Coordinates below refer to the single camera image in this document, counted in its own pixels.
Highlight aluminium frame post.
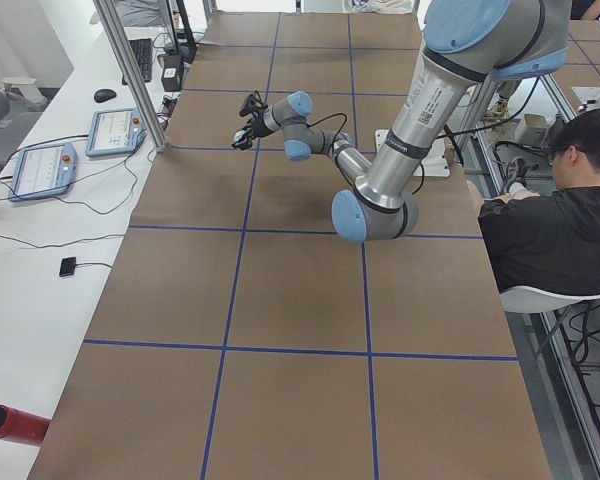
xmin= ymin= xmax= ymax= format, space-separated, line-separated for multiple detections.
xmin=93 ymin=0 xmax=167 ymax=152

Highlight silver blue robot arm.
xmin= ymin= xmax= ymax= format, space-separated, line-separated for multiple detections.
xmin=232 ymin=0 xmax=571 ymax=243

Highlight black box on desk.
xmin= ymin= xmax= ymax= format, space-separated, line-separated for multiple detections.
xmin=160 ymin=55 xmax=184 ymax=92

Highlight small black puck device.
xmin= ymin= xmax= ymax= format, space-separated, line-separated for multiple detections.
xmin=59 ymin=256 xmax=77 ymax=278

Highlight black computer mouse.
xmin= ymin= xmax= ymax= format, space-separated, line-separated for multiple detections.
xmin=93 ymin=88 xmax=117 ymax=104

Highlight red cylinder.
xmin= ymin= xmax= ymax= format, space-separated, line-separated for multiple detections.
xmin=0 ymin=405 xmax=50 ymax=447

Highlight teach pendant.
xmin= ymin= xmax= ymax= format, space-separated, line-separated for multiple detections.
xmin=85 ymin=108 xmax=146 ymax=158
xmin=8 ymin=143 xmax=77 ymax=202

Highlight white camera pedestal base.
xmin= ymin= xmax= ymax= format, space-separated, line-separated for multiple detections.
xmin=374 ymin=128 xmax=451 ymax=178

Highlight person in black shirt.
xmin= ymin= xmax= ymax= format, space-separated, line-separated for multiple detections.
xmin=468 ymin=109 xmax=600 ymax=296

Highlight teach pendant near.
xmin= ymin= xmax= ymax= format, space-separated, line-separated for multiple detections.
xmin=8 ymin=143 xmax=77 ymax=202

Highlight black keyboard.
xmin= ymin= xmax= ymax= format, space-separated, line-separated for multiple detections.
xmin=129 ymin=38 xmax=153 ymax=83

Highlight teach pendant far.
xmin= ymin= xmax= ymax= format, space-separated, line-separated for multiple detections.
xmin=85 ymin=108 xmax=146 ymax=158

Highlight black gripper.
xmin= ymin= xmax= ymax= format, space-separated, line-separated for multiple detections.
xmin=231 ymin=117 xmax=266 ymax=150

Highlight white chair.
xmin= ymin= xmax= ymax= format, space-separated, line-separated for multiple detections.
xmin=500 ymin=286 xmax=600 ymax=313

